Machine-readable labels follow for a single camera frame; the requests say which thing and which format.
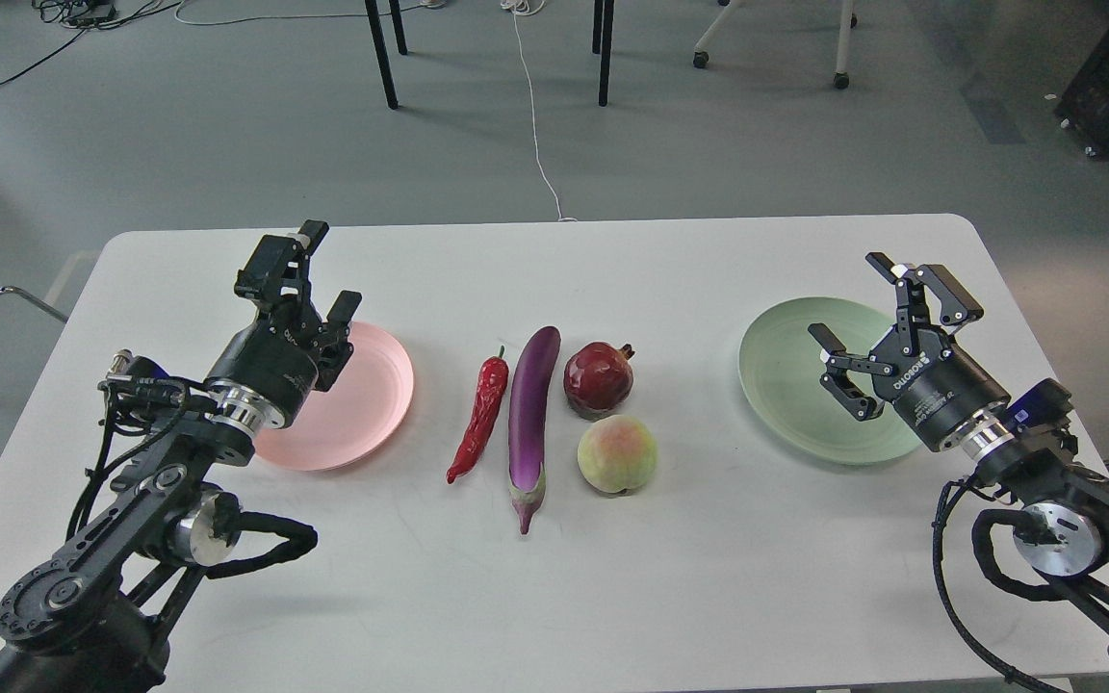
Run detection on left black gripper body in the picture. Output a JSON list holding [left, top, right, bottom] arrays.
[[204, 322, 355, 430]]

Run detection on black table legs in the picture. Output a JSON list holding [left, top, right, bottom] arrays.
[[364, 0, 408, 111], [590, 0, 615, 108]]

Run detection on red chili pepper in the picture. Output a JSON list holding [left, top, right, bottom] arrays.
[[445, 346, 510, 485]]

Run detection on white floor cable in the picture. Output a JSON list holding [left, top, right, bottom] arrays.
[[501, 0, 579, 223]]

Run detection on pink plate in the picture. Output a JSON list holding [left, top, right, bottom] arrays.
[[255, 322, 415, 473]]

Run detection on white chair base wheels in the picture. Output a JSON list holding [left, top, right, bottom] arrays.
[[692, 1, 858, 90]]

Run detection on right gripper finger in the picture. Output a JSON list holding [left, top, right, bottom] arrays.
[[865, 253, 983, 338], [807, 322, 896, 422]]

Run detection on black table legs left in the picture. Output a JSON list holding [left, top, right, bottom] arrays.
[[364, 0, 408, 111]]

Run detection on black table legs right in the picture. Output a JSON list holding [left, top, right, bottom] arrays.
[[590, 0, 615, 108]]

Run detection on red pomegranate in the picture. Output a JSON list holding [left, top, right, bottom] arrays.
[[562, 342, 634, 421]]

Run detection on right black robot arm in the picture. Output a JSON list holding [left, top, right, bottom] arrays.
[[807, 253, 1109, 692]]

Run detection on green pink peach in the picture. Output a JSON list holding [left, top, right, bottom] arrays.
[[577, 414, 658, 495]]

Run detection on green plate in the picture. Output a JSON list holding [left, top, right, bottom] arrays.
[[737, 295, 920, 466]]

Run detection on black floor cables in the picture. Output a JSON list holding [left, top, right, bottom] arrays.
[[0, 0, 180, 118]]

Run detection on purple eggplant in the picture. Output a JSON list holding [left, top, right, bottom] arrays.
[[507, 327, 560, 536]]

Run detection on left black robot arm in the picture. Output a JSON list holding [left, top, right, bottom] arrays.
[[0, 220, 362, 692]]

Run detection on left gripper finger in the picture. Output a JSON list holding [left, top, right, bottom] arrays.
[[234, 220, 329, 310], [321, 291, 364, 358]]

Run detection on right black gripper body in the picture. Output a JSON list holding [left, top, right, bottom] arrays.
[[888, 332, 1013, 451]]

